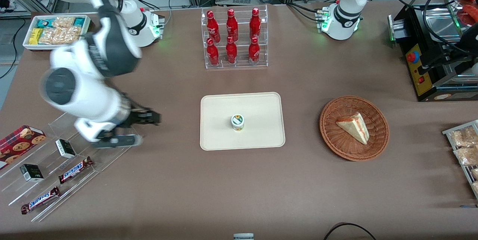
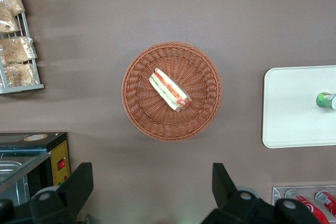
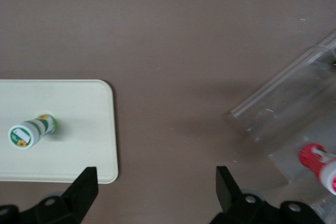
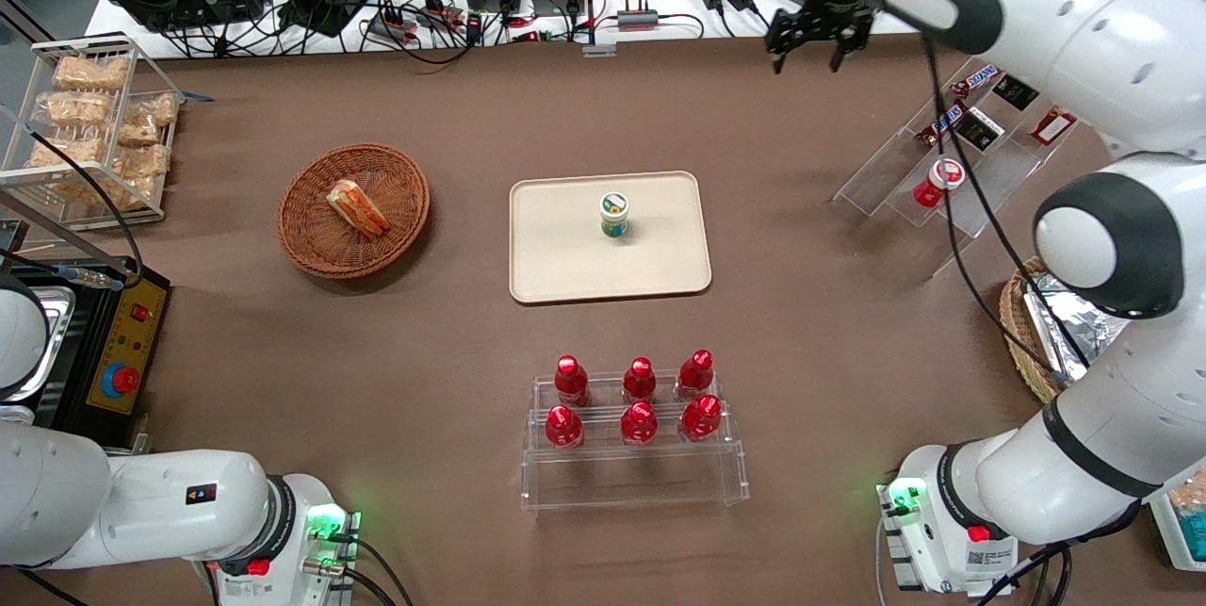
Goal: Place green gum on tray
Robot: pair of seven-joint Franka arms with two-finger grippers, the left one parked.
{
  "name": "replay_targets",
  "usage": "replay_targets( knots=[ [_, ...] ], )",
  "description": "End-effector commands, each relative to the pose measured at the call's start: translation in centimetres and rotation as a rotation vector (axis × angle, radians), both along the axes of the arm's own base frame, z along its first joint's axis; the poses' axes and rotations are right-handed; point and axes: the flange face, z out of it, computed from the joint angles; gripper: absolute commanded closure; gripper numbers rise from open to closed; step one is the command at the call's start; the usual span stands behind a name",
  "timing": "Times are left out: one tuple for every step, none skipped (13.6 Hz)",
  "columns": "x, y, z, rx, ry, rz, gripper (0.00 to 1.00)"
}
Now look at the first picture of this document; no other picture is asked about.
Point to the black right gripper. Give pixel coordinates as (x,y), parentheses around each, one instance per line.
(133,116)

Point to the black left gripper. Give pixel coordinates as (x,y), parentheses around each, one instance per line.
(458,53)

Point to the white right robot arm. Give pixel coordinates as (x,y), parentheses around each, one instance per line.
(93,98)

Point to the cream plastic tray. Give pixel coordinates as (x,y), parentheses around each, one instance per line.
(261,120)

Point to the black machine with yellow panel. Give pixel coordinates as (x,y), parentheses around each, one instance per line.
(433,83)

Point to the red emergency stop button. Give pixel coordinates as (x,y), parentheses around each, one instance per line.
(412,57)

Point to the clear acrylic stepped display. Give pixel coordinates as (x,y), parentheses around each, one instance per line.
(108,158)

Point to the clear bag of nuts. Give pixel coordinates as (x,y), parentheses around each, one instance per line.
(474,173)
(475,187)
(465,136)
(466,156)

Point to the red cola bottle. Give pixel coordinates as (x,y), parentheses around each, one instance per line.
(213,53)
(255,25)
(231,51)
(213,27)
(232,27)
(254,51)

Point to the small black box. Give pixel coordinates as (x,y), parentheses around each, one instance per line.
(31,173)
(66,149)

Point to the snickers chocolate bar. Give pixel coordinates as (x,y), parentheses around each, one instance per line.
(40,200)
(74,170)

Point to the clear acrylic bottle rack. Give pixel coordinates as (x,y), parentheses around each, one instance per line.
(241,64)

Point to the white snack bin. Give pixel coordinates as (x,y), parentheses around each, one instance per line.
(87,27)

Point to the wrapped sandwich wedge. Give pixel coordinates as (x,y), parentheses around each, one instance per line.
(354,128)

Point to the teal snack packet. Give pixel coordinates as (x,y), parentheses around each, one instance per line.
(44,22)
(79,21)

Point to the large clear cracker bag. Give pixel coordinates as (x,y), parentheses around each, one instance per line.
(61,35)

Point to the small clear cracker bag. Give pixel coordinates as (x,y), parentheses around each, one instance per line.
(63,21)

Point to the brown round wicker basket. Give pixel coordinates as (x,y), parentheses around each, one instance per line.
(338,141)

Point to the red cookie box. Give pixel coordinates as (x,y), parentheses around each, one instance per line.
(16,146)

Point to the yellow snack packet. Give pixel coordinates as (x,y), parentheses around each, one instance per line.
(35,36)

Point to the small grey device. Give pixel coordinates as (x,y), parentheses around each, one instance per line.
(243,236)

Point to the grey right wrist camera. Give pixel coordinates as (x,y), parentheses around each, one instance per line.
(117,141)

